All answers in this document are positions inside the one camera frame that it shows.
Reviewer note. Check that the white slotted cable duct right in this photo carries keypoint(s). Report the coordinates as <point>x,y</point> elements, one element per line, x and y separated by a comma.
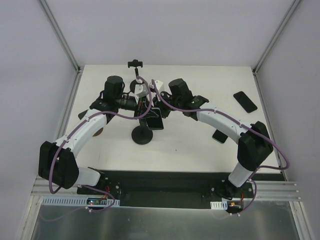
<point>219,205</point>

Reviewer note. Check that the black phone far right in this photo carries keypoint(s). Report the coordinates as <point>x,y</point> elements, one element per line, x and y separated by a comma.
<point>245,102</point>

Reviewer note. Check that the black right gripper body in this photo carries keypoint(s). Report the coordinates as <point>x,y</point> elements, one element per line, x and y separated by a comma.
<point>163,99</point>

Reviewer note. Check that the black plate wooden-base stand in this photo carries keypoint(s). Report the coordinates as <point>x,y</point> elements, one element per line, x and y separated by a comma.
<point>95,120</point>

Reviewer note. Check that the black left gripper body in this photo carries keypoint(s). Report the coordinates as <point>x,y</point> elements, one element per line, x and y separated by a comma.
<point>137,107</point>

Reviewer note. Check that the black phone teal edge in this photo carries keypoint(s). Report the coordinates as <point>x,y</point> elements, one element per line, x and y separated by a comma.
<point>219,136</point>

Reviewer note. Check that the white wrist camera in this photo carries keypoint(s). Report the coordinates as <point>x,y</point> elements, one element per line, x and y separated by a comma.
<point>140,90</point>
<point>156,84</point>

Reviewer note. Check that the aluminium frame post left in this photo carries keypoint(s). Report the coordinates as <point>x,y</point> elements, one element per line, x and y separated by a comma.
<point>59,34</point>

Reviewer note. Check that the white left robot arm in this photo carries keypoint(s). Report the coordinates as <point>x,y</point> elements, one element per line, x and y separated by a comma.
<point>58,159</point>

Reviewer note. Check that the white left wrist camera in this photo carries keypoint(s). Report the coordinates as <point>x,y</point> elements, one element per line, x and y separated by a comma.
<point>140,90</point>

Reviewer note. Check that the aluminium frame post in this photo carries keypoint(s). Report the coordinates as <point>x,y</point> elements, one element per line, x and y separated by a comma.
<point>277,34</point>
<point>59,34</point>

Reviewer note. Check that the white slotted cable duct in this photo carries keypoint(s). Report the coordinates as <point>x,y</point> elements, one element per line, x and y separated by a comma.
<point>219,205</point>
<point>79,201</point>

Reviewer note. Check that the black phone silver edge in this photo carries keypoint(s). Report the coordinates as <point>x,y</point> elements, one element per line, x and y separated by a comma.
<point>154,120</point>

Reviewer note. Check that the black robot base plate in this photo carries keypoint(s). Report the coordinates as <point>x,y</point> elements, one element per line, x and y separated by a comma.
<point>152,189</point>

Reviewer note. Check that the white slotted cable duct left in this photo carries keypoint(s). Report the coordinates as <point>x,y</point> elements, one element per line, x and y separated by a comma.
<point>79,201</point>

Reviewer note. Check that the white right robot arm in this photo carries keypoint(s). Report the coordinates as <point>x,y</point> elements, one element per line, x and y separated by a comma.
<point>252,139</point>

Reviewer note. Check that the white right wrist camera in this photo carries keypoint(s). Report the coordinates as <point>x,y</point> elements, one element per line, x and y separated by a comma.
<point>156,84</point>

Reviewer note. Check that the black round-base phone stand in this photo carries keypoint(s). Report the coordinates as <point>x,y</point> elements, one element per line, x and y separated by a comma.
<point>141,134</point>

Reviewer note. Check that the aluminium frame post right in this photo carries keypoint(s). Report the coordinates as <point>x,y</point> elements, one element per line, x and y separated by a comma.
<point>277,34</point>

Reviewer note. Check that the black far phone stand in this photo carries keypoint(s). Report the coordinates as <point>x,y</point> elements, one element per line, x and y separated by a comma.
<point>134,64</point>

